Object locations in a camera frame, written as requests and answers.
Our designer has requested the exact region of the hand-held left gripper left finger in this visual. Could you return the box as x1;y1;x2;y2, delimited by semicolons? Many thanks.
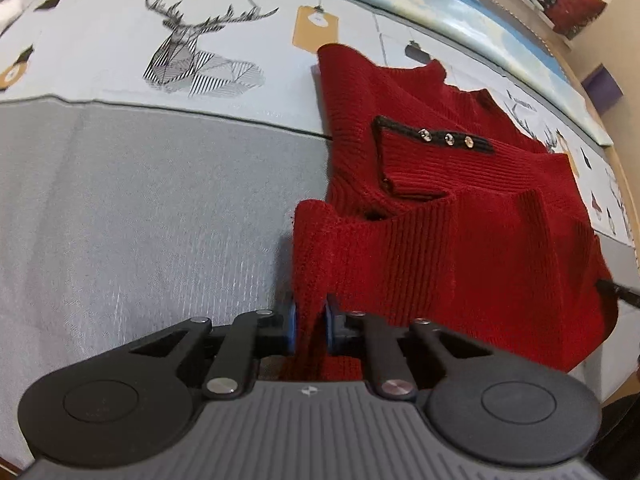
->
127;292;299;400

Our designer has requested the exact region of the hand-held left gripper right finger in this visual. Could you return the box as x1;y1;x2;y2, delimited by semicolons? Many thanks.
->
325;294;493;401

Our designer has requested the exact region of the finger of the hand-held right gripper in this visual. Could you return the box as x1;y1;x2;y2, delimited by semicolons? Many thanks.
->
595;280;640;311

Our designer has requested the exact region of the red knit sweater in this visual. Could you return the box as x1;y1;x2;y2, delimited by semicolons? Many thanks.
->
277;42;622;382

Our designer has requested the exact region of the purple box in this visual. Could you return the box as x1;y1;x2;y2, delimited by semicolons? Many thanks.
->
584;70;624;117

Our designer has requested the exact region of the dark red cushion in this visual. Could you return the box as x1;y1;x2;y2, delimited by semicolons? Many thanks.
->
544;0;608;41

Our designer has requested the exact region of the light blue folded quilt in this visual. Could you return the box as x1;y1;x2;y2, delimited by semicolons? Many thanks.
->
0;0;613;147

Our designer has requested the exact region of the white folded cloth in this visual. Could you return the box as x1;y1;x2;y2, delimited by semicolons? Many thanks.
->
0;0;27;33

